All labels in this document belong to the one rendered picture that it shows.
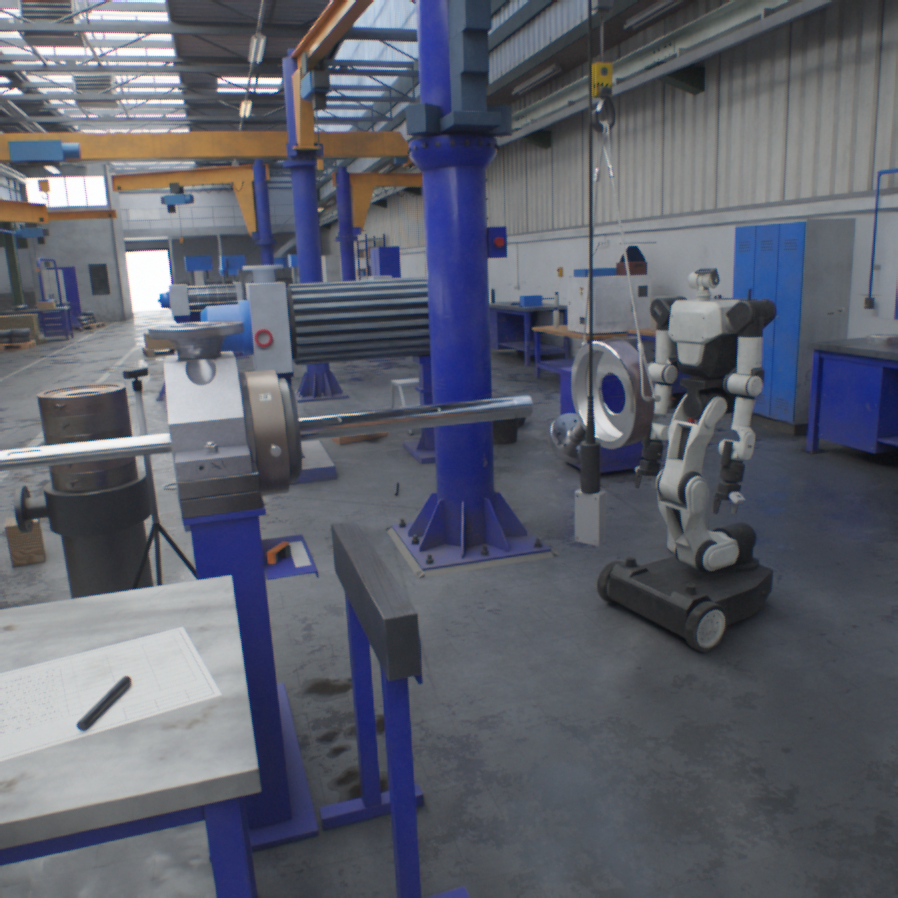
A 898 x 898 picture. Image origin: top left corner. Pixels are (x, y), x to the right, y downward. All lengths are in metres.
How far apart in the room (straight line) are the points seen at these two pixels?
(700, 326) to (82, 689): 2.50
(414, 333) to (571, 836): 4.26
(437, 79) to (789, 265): 3.93
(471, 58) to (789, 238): 3.93
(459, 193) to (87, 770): 3.22
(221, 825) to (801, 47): 7.62
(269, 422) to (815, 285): 5.57
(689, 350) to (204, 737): 2.48
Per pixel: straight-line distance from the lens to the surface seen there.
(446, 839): 2.36
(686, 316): 3.21
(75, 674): 1.55
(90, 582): 3.78
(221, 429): 2.07
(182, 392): 2.12
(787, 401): 7.11
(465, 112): 3.78
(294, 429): 2.17
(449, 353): 3.96
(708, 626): 3.28
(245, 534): 2.02
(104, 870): 2.50
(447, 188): 3.95
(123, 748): 1.31
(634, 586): 3.41
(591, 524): 1.80
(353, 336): 5.79
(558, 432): 2.86
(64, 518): 3.68
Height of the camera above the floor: 1.56
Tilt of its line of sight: 13 degrees down
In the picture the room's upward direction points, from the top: 2 degrees counter-clockwise
